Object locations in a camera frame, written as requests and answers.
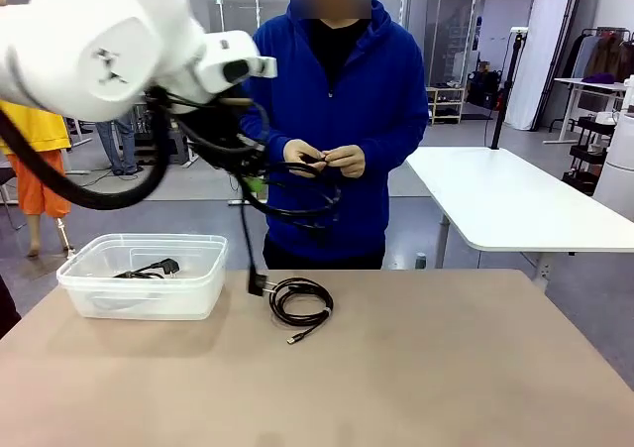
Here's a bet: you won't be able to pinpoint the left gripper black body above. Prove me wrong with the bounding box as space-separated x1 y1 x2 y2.
190 100 264 166

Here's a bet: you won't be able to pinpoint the black power cable round plug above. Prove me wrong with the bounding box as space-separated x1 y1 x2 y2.
112 257 182 280

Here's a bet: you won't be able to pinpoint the person's left forearm blue sleeve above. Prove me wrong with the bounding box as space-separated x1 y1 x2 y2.
356 102 430 170

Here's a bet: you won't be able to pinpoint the person's right forearm blue sleeve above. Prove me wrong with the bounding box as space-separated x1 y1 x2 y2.
240 102 298 170

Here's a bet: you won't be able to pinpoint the person's right hand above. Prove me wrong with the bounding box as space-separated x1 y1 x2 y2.
283 138 328 176

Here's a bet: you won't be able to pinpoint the person's left hand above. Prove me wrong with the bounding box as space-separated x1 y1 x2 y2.
323 144 367 179

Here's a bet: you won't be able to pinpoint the person in black jacket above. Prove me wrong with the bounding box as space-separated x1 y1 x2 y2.
94 117 146 176

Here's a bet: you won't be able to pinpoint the person in blue hoodie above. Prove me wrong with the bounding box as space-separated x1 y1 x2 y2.
240 0 430 271

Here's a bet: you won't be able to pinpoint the clear plastic storage container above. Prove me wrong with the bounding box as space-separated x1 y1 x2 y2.
56 233 230 321

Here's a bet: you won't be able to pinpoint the person in yellow hoodie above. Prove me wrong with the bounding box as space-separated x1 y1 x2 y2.
0 102 73 259

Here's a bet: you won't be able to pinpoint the wooden shoe rack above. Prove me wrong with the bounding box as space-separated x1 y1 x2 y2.
426 85 467 126

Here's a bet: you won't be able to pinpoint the large white table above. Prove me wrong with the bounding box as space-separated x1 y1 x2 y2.
404 146 634 294

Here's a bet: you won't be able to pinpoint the black equipment cases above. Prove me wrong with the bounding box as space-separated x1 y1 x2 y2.
468 59 502 111

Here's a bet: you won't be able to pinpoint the black tripod pole stand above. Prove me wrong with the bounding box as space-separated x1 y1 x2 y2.
488 26 530 151

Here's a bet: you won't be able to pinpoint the white folding partition panels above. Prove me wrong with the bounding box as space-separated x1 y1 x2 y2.
503 0 585 132

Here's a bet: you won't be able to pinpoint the black utility cart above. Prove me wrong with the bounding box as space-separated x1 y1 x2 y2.
562 115 618 196

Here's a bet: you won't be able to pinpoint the white desk with thin legs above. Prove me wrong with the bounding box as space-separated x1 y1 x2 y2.
543 76 634 146

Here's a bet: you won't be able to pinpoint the large white cylinder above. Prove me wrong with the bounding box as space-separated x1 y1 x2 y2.
591 112 634 220

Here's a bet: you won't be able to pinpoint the clothes rack with garments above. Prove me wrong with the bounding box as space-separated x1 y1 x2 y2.
562 26 634 84

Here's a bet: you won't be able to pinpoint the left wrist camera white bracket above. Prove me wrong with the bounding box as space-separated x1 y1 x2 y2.
250 56 278 79

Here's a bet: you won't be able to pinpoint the black USB cable grey tie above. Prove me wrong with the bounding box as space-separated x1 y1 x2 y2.
266 277 335 346

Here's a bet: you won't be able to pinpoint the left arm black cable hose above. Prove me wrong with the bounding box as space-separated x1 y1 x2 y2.
0 87 172 211

